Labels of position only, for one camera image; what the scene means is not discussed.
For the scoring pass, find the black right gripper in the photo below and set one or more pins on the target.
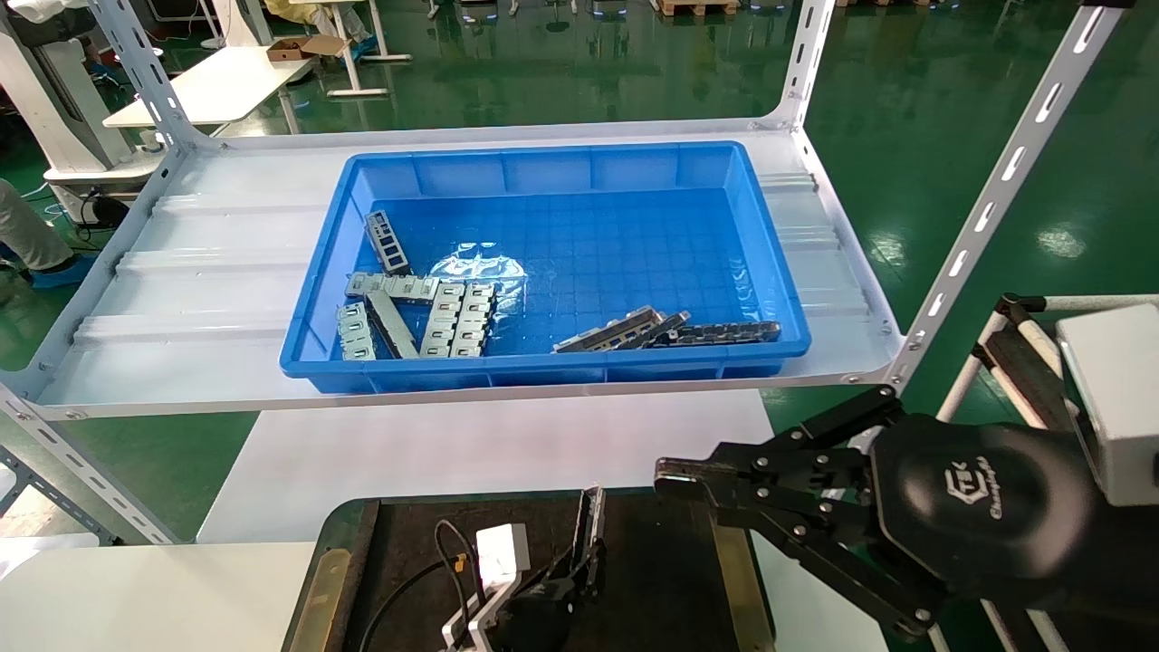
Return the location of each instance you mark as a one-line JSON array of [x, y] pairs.
[[987, 507]]

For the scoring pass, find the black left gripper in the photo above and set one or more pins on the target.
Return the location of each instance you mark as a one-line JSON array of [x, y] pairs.
[[534, 625]]

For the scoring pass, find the silver metal channel part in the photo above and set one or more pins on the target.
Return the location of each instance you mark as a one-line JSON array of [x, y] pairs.
[[593, 516]]

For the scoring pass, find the black tray container brass edges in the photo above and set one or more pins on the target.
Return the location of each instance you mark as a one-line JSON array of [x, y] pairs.
[[652, 580]]

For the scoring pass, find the dark grey channel part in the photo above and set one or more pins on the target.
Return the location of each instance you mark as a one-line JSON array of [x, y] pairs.
[[668, 324]]

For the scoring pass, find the short silver clip part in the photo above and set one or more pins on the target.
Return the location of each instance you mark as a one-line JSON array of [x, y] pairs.
[[355, 333]]

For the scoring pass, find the long silver clip part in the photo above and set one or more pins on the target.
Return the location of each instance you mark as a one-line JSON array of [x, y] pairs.
[[398, 288]]

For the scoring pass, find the grey slotted ladder metal part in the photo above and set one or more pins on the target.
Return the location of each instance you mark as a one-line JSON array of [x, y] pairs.
[[387, 243]]

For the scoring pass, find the dark slotted ladder strip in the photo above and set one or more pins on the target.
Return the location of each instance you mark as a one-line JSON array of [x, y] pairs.
[[733, 332]]

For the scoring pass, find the blue plastic bin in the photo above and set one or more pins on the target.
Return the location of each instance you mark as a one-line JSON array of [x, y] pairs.
[[634, 244]]

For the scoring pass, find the plain grey metal bar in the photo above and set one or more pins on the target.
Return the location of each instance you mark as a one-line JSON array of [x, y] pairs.
[[391, 324]]

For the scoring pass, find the wooden pallet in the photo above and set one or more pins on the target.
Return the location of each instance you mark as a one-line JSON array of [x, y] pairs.
[[697, 7]]

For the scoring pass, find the brown cardboard box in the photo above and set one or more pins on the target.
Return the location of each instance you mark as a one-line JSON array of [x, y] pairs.
[[303, 49]]

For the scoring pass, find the blue shoe cover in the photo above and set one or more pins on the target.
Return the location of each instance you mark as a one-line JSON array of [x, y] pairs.
[[63, 272]]

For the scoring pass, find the white background table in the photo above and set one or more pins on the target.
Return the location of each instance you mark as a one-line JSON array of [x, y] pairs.
[[208, 91]]

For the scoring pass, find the person leg beige trousers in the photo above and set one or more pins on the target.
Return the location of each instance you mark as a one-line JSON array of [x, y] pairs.
[[32, 231]]

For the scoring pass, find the white machine column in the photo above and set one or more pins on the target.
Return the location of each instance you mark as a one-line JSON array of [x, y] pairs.
[[54, 109]]

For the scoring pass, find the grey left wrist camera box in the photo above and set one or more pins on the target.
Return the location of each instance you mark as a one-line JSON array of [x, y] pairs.
[[502, 551]]

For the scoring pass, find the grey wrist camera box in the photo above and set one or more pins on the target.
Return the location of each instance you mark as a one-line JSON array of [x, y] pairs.
[[1118, 398], [502, 551]]

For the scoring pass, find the white camera mounting bracket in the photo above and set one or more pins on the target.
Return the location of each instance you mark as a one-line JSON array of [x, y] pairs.
[[466, 625]]

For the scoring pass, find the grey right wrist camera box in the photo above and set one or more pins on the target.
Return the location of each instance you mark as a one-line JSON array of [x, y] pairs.
[[1118, 398]]

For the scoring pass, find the white tubular cart frame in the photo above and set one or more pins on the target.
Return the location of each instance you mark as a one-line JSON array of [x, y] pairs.
[[1105, 302]]

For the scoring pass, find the white perforated steel post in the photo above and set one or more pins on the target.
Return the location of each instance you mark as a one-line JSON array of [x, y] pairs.
[[147, 72], [1032, 132], [72, 464], [809, 54]]

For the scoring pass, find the white desk leg frame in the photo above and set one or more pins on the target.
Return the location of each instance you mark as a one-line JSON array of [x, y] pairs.
[[358, 92]]

